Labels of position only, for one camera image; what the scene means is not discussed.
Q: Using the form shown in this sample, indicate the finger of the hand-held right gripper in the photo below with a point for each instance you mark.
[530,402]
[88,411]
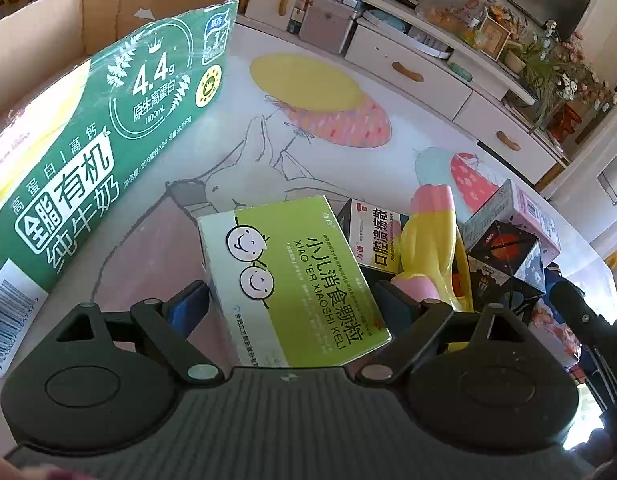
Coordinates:
[583,310]

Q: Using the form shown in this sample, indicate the green medicine box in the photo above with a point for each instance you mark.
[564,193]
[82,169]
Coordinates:
[298,270]

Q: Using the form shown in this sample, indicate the pink cartoon printed box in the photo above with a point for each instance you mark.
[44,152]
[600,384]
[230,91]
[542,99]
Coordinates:
[553,335]

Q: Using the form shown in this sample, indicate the red ornament stand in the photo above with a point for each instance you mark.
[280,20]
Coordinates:
[565,120]

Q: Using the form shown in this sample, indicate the grey metal case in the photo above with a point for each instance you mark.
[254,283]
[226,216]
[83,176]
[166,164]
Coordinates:
[326,25]

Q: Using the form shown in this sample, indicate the black space print puzzle cube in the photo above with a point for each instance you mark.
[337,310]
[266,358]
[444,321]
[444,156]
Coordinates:
[503,252]

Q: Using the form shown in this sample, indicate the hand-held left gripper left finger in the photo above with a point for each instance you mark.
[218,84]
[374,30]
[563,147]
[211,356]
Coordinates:
[188,307]

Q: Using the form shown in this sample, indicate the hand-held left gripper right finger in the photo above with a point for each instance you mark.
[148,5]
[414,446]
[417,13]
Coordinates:
[388,305]

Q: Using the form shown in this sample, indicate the clear snack bag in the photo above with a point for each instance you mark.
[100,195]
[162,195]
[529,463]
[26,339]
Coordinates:
[451,12]

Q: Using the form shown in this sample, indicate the potted green plant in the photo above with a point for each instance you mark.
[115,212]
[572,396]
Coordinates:
[558,70]

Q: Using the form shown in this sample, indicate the white TV cabinet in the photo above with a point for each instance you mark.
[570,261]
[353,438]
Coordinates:
[428,60]

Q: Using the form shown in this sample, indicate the green printed cardboard milk box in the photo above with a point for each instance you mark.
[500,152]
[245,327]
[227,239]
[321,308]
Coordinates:
[113,110]

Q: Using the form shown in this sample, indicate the wooden photo frame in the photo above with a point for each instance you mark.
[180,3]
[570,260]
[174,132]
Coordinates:
[493,35]

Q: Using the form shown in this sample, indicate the pink and white box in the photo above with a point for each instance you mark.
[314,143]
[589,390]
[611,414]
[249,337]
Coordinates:
[528,205]

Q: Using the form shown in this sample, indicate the yellow and pink toy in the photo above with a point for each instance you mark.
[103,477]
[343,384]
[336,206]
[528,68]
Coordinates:
[423,250]

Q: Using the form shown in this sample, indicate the white and black medicine box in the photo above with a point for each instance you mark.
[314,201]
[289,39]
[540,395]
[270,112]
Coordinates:
[373,230]

